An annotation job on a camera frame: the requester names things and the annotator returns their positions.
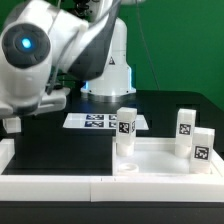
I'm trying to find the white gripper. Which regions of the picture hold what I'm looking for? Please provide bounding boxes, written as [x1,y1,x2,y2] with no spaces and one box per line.
[0,88,70,118]

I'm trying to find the white square table top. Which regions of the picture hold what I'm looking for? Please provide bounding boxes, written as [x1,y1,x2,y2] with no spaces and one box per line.
[111,137,224,177]

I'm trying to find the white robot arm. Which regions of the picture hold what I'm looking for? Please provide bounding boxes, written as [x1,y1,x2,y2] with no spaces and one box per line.
[0,0,133,119]

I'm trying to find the white marker tag plate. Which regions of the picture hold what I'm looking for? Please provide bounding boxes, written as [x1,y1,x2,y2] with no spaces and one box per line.
[62,112,150,131]

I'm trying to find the white U-shaped obstacle fence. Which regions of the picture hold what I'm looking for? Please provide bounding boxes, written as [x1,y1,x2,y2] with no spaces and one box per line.
[0,139,224,202]

